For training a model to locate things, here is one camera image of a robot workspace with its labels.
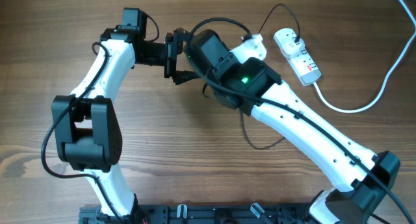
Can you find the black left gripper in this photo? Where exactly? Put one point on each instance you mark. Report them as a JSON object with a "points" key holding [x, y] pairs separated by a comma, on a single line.
{"points": [[179, 76]]}

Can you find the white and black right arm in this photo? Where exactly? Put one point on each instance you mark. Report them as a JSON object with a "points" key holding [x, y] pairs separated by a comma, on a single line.
{"points": [[241, 79]]}

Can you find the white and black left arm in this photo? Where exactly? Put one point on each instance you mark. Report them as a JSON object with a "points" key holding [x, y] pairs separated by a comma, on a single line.
{"points": [[85, 139]]}

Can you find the white USB charger plug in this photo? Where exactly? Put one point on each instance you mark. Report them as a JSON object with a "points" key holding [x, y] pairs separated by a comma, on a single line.
{"points": [[290, 48]]}

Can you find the white power strip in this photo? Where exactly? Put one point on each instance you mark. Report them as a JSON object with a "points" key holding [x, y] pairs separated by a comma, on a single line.
{"points": [[302, 64]]}

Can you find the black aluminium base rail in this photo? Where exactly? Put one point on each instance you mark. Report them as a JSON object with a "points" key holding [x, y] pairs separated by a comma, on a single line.
{"points": [[291, 213]]}

